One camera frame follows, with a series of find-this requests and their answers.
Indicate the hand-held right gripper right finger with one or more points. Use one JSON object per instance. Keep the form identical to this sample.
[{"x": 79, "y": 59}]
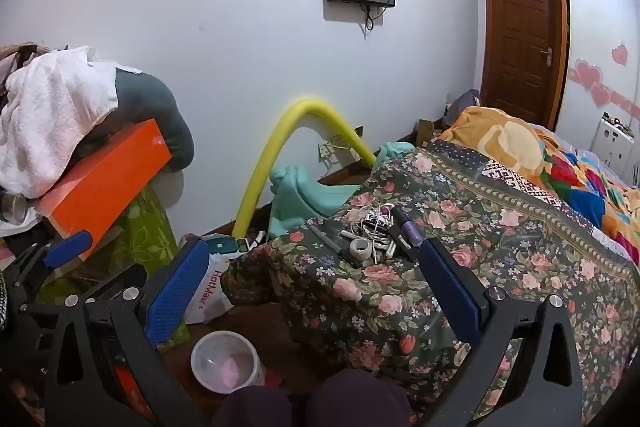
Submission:
[{"x": 450, "y": 292}]

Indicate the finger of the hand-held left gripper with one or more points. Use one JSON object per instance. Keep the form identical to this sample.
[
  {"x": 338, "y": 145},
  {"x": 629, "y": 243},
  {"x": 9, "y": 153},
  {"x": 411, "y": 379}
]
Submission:
[
  {"x": 117, "y": 279},
  {"x": 67, "y": 249}
]

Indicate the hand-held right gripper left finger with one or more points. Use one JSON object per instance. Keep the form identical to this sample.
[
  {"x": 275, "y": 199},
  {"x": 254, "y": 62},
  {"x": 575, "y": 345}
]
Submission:
[{"x": 175, "y": 292}]

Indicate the white plastic bag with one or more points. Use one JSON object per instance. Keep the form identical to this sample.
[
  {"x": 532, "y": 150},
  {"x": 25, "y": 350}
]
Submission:
[{"x": 212, "y": 287}]

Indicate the green leaf-print bag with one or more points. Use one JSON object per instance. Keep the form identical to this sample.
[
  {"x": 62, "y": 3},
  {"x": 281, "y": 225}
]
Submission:
[{"x": 145, "y": 227}]

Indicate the dark floral blanket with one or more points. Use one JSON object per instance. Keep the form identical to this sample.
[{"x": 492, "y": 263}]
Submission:
[{"x": 500, "y": 257}]

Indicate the teal box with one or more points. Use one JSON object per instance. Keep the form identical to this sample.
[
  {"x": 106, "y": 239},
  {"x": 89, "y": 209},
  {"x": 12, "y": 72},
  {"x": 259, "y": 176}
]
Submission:
[{"x": 220, "y": 246}]

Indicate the purple pen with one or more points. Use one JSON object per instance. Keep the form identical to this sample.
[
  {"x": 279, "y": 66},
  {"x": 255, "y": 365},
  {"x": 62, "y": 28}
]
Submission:
[{"x": 412, "y": 234}]

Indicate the clear jar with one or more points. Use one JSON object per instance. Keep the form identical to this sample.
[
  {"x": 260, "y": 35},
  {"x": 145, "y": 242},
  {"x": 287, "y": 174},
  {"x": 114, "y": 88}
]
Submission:
[{"x": 12, "y": 207}]

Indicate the orange box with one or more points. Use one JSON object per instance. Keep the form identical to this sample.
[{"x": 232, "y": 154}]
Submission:
[{"x": 105, "y": 187}]

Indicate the small white box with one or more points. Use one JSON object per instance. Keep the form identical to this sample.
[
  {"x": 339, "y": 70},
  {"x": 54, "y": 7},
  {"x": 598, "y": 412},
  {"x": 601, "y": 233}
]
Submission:
[{"x": 243, "y": 245}]

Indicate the black marker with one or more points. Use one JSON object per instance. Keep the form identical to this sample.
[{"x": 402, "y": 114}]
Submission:
[{"x": 399, "y": 216}]

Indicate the grey tape roll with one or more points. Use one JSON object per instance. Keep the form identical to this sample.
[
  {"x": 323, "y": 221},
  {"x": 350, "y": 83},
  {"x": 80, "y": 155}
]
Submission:
[{"x": 360, "y": 250}]

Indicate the yellow foam tube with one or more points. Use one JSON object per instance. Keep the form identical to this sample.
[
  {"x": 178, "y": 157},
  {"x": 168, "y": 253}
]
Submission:
[{"x": 255, "y": 187}]

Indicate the person's right leg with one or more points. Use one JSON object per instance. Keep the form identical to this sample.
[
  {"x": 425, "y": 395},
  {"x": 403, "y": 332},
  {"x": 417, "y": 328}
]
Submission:
[{"x": 355, "y": 399}]

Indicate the person's leg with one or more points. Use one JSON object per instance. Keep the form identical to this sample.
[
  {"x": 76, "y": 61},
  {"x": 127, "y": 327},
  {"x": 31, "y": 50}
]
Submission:
[
  {"x": 355, "y": 399},
  {"x": 260, "y": 409}
]

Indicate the white towel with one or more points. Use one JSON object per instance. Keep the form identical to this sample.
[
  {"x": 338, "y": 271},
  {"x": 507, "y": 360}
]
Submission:
[{"x": 50, "y": 107}]

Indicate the person's left leg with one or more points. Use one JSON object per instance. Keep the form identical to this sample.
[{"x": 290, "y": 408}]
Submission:
[{"x": 260, "y": 409}]

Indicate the teal cloth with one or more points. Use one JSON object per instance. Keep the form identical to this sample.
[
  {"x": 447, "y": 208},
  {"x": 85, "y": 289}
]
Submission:
[{"x": 295, "y": 202}]

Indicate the cardboard box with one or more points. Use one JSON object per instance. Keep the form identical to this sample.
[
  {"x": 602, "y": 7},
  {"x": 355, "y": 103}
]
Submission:
[{"x": 430, "y": 132}]

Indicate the grey cushion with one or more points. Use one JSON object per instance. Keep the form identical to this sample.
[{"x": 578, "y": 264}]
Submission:
[{"x": 150, "y": 107}]

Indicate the dark bag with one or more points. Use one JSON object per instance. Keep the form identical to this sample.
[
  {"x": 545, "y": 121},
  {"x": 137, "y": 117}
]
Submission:
[{"x": 465, "y": 104}]

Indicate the white cabinet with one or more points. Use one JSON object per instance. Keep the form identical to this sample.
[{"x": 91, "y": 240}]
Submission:
[{"x": 612, "y": 137}]

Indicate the group of pink heart stickers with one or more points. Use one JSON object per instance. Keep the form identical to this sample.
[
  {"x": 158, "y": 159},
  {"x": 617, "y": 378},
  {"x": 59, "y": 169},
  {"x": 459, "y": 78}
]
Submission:
[{"x": 587, "y": 74}]

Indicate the brown wooden door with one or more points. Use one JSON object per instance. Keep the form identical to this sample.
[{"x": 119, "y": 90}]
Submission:
[{"x": 520, "y": 32}]

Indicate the white wardrobe door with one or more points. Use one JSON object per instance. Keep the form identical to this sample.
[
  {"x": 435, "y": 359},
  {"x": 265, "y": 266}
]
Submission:
[{"x": 595, "y": 17}]

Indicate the wall socket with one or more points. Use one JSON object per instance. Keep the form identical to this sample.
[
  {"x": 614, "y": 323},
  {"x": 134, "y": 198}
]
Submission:
[{"x": 345, "y": 139}]

